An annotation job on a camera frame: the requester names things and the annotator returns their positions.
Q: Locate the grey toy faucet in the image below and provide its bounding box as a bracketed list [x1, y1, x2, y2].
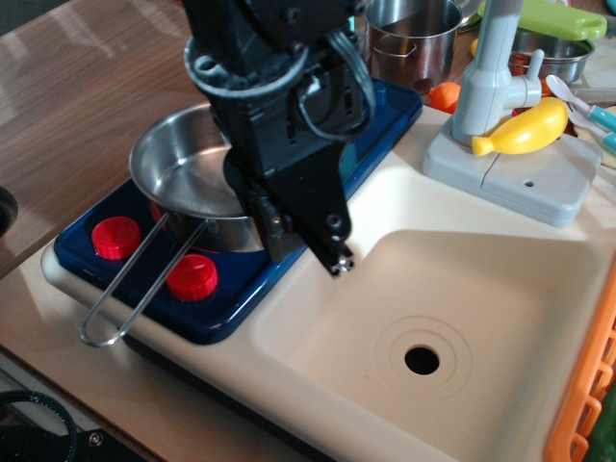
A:
[423, 1, 603, 227]

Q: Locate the white teal toy spoon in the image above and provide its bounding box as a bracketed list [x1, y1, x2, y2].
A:
[545, 74, 616, 132]

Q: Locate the orange toy fish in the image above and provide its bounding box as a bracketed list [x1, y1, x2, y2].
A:
[428, 81, 461, 115]

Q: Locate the steel bowl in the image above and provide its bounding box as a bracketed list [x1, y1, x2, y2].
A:
[508, 30, 595, 84]

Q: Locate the blue toy stove top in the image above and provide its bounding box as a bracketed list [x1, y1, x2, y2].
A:
[53, 71, 424, 346]

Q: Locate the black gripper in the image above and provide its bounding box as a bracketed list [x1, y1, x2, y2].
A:
[206, 47, 375, 278]

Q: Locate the cream toy sink unit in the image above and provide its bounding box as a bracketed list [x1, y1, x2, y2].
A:
[40, 104, 616, 462]

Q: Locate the left red stove knob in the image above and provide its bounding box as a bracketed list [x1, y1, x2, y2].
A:
[91, 216, 142, 261]

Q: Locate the steel pan with wire handle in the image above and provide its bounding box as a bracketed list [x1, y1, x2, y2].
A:
[79, 103, 263, 347]

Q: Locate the yellow toy banana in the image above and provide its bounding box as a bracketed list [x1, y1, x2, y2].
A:
[471, 97, 569, 157]

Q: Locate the orange plastic dish rack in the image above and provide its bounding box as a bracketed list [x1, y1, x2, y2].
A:
[544, 271, 615, 461]

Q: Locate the red stove knob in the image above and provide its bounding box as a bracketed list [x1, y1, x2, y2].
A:
[91, 216, 142, 261]
[166, 254, 218, 302]

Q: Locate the teal plastic cup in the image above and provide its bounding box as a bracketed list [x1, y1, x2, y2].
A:
[339, 142, 359, 182]

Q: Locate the green item in rack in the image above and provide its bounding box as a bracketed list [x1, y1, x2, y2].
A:
[584, 386, 615, 462]

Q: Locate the black corrugated hose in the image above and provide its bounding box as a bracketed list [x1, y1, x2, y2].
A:
[0, 185, 19, 240]

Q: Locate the black mount plate with screw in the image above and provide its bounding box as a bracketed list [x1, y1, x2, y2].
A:
[43, 429, 134, 462]

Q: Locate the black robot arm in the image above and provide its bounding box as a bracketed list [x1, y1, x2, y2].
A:
[183, 1, 376, 276]

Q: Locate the steel pot with handles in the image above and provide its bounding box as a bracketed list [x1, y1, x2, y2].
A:
[364, 0, 463, 94]

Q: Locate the black cable lower left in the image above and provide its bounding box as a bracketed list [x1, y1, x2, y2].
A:
[0, 389, 79, 462]

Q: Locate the right red stove knob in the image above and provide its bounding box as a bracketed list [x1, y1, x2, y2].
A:
[166, 254, 218, 302]

